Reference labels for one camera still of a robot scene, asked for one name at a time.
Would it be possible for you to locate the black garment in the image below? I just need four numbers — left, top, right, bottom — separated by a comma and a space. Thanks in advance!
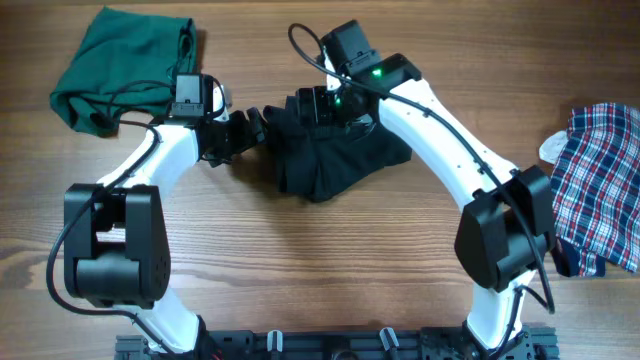
263, 96, 412, 202

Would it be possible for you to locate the green cloth bag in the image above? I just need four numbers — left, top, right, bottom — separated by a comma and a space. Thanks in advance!
49, 7, 198, 137

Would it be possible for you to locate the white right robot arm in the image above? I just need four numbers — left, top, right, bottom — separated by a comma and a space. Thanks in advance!
311, 21, 555, 359

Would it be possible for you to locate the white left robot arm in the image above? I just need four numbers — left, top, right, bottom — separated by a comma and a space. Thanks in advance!
46, 73, 262, 359

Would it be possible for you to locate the white cloth piece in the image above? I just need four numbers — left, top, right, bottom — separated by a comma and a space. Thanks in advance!
538, 130, 568, 164

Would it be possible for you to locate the plaid checkered cloth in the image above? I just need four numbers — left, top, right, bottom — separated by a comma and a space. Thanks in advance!
551, 103, 639, 277

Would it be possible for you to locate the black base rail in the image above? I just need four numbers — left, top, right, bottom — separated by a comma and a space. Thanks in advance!
113, 325, 560, 360

